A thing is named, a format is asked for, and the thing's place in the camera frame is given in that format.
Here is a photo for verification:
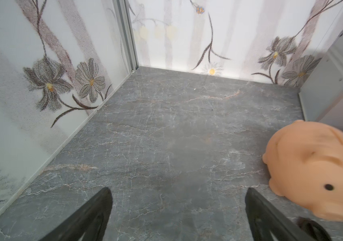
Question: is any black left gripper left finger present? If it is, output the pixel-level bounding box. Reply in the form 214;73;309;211
41;187;113;241

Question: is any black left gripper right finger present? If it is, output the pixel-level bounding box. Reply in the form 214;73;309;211
245;188;312;241

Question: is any black round piggy bank plug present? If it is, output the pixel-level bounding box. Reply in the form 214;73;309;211
297;218;332;241

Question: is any pink piggy bank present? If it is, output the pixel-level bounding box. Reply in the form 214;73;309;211
262;120;343;222

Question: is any silver aluminium first aid case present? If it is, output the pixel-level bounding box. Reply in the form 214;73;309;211
299;32;343;131

